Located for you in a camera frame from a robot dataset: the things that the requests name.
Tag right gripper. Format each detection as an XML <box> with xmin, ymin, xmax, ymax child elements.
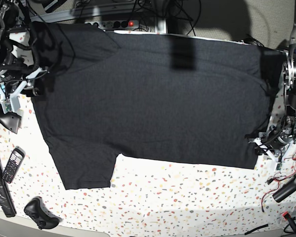
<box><xmin>0</xmin><ymin>53</ymin><xmax>47</xmax><ymax>114</ymax></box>

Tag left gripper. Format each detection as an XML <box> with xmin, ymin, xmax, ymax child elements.
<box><xmin>248</xmin><ymin>123</ymin><xmax>296</xmax><ymax>170</ymax></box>

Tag black T-shirt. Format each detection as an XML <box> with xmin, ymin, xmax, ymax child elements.
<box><xmin>32</xmin><ymin>22</ymin><xmax>285</xmax><ymax>190</ymax></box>

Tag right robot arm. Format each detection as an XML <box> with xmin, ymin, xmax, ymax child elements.
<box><xmin>0</xmin><ymin>0</ymin><xmax>48</xmax><ymax>114</ymax></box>

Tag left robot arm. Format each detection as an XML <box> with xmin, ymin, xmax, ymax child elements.
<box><xmin>249</xmin><ymin>1</ymin><xmax>296</xmax><ymax>171</ymax></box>

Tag black cylindrical tool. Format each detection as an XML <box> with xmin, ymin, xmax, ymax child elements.
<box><xmin>273</xmin><ymin>175</ymin><xmax>296</xmax><ymax>203</ymax></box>

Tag black remote control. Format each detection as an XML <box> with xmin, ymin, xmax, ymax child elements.
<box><xmin>2</xmin><ymin>146</ymin><xmax>25</xmax><ymax>184</ymax></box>

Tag red black clamp right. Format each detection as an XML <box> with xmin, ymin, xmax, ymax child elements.
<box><xmin>283</xmin><ymin>212</ymin><xmax>296</xmax><ymax>234</ymax></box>

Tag thin black stick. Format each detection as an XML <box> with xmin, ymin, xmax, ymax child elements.
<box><xmin>244</xmin><ymin>224</ymin><xmax>269</xmax><ymax>236</ymax></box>

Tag black game controller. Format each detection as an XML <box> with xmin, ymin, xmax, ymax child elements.
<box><xmin>24</xmin><ymin>197</ymin><xmax>60</xmax><ymax>230</ymax></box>

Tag red and black wires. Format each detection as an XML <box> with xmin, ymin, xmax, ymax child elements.
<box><xmin>261</xmin><ymin>148</ymin><xmax>296</xmax><ymax>213</ymax></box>

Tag black handheld device with handle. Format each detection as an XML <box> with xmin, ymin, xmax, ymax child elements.
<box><xmin>0</xmin><ymin>104</ymin><xmax>22</xmax><ymax>134</ymax></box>

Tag power strip with red switch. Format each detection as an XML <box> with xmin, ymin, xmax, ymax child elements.
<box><xmin>86</xmin><ymin>20</ymin><xmax>140</xmax><ymax>31</ymax></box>

